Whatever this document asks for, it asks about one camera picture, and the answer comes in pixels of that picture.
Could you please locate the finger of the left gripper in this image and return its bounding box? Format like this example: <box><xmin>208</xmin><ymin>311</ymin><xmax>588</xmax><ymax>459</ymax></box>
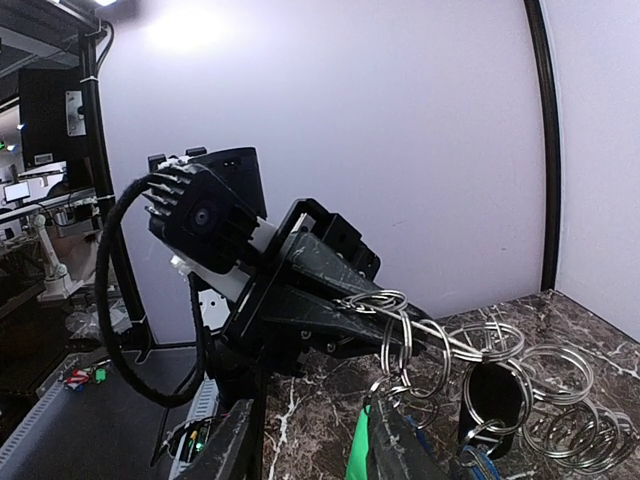
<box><xmin>287</xmin><ymin>232</ymin><xmax>400</xmax><ymax>310</ymax></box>
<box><xmin>259</xmin><ymin>287</ymin><xmax>441</xmax><ymax>359</ymax></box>

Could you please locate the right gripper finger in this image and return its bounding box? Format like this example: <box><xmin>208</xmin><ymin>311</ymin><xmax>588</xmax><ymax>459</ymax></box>
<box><xmin>367</xmin><ymin>395</ymin><xmax>449</xmax><ymax>480</ymax></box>

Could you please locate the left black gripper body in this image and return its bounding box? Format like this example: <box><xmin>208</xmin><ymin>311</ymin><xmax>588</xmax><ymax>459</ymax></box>
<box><xmin>221</xmin><ymin>199</ymin><xmax>366</xmax><ymax>373</ymax></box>

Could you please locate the green key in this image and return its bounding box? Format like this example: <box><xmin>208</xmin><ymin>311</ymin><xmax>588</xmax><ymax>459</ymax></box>
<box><xmin>345</xmin><ymin>405</ymin><xmax>370</xmax><ymax>480</ymax></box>

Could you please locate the black disc with keyrings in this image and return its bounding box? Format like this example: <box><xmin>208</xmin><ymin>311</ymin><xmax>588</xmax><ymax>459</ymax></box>
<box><xmin>338</xmin><ymin>290</ymin><xmax>639</xmax><ymax>475</ymax></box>

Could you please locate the blue key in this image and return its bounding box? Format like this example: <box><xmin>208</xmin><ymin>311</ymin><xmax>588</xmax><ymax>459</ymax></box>
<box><xmin>458</xmin><ymin>445</ymin><xmax>502</xmax><ymax>480</ymax></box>

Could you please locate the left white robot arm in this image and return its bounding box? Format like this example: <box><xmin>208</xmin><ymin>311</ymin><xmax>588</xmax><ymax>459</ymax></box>
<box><xmin>150</xmin><ymin>147</ymin><xmax>427</xmax><ymax>377</ymax></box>

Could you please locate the black monitor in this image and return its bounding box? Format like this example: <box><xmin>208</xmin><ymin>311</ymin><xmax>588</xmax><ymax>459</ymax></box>
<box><xmin>18</xmin><ymin>67</ymin><xmax>89</xmax><ymax>170</ymax></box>

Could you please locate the left black cable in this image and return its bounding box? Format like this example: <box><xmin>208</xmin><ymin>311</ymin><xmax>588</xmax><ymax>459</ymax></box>
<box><xmin>94</xmin><ymin>172</ymin><xmax>209</xmax><ymax>409</ymax></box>

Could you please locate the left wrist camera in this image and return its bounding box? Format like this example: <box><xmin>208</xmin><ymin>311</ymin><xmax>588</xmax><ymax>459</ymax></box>
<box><xmin>144</xmin><ymin>164</ymin><xmax>260</xmax><ymax>274</ymax></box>

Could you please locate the left black frame post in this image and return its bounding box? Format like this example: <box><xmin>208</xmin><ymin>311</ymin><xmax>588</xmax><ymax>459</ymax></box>
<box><xmin>78</xmin><ymin>20</ymin><xmax>152</xmax><ymax>350</ymax></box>

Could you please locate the black frame post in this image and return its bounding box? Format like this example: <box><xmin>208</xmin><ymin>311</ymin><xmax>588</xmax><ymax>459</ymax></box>
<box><xmin>78</xmin><ymin>20</ymin><xmax>152</xmax><ymax>350</ymax></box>
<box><xmin>523</xmin><ymin>0</ymin><xmax>562</xmax><ymax>290</ymax></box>

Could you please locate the white slotted cable duct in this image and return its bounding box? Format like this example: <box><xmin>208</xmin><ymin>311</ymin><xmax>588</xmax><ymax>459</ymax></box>
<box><xmin>168</xmin><ymin>379</ymin><xmax>219</xmax><ymax>480</ymax></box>

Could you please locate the right black frame post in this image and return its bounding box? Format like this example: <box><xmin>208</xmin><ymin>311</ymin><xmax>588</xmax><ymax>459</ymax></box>
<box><xmin>523</xmin><ymin>0</ymin><xmax>562</xmax><ymax>290</ymax></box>

